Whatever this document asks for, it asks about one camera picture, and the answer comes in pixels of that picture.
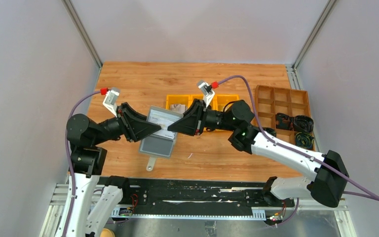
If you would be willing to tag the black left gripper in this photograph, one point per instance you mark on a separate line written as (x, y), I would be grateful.
(135, 125)

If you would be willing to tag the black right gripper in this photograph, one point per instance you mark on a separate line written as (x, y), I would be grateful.
(193, 121)

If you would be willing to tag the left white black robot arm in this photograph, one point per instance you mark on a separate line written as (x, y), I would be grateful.
(86, 161)

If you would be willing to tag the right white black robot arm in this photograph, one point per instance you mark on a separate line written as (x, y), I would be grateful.
(324, 175)

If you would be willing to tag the cards in yellow bin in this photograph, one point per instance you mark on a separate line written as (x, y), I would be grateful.
(178, 108)

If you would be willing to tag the yellow plastic bin row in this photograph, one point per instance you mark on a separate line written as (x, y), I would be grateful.
(220, 115)

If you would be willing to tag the wooden compartment tray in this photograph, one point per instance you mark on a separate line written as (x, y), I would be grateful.
(272, 100)

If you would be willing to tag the dark rolled tie front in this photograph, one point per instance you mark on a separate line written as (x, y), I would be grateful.
(270, 131)

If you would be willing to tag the green patterned rolled tie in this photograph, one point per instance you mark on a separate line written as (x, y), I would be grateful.
(304, 140)

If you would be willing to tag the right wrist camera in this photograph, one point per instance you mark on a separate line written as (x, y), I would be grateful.
(207, 91)

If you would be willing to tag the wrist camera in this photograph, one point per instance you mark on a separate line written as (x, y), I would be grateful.
(110, 99)
(207, 91)

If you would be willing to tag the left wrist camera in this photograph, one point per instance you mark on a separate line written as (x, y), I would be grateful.
(110, 99)

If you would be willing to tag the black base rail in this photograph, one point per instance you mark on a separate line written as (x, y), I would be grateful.
(196, 198)

